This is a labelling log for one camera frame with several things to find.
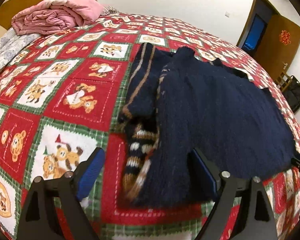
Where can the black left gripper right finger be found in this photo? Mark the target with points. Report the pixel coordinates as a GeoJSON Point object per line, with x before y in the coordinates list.
{"type": "Point", "coordinates": [255, 219]}

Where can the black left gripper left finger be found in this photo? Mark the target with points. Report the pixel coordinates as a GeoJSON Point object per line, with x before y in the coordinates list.
{"type": "Point", "coordinates": [38, 219]}

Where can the navy patterned knit sweater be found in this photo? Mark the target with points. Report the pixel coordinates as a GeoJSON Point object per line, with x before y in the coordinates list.
{"type": "Point", "coordinates": [176, 103]}

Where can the black bag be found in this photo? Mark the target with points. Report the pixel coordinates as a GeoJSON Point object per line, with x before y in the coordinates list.
{"type": "Point", "coordinates": [292, 94]}

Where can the wooden chair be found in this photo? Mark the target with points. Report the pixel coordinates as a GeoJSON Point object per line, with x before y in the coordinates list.
{"type": "Point", "coordinates": [283, 81]}

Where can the brown wooden door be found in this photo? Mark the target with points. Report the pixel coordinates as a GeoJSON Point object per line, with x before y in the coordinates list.
{"type": "Point", "coordinates": [260, 38]}

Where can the red door decoration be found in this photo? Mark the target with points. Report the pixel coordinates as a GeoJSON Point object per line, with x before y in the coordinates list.
{"type": "Point", "coordinates": [284, 37]}

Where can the red teddy bear bedspread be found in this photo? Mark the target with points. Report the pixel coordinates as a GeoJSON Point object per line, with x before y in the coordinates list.
{"type": "Point", "coordinates": [60, 98]}

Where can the grey floral pillow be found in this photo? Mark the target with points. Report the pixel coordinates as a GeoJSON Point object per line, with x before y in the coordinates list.
{"type": "Point", "coordinates": [11, 44]}

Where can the pink folded quilt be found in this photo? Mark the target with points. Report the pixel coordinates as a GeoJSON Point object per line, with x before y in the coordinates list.
{"type": "Point", "coordinates": [51, 16]}

